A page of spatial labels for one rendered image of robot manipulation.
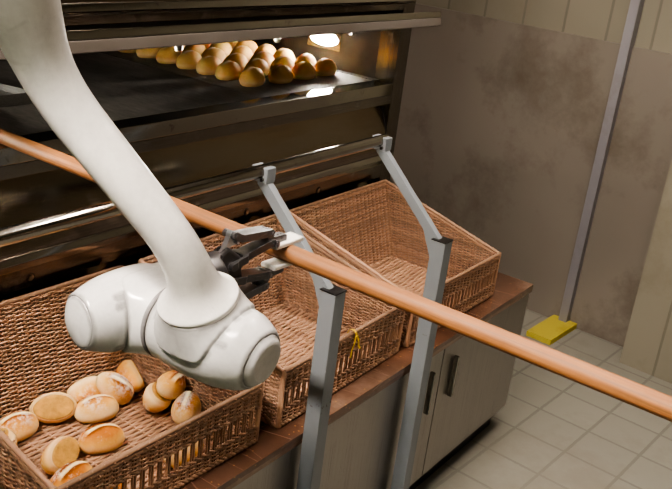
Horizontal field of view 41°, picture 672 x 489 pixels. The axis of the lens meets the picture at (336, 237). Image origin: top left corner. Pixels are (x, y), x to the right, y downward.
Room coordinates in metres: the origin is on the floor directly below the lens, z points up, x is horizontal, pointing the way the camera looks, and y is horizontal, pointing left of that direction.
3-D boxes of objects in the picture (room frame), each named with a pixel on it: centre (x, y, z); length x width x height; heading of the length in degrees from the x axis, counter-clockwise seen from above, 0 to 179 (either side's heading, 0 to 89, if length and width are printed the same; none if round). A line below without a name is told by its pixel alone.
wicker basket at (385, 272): (2.64, -0.19, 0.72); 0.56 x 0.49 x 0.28; 147
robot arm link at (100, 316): (1.08, 0.26, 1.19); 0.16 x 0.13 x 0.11; 146
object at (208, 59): (2.99, 0.42, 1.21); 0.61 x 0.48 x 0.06; 57
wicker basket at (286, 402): (2.15, 0.13, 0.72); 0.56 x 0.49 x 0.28; 148
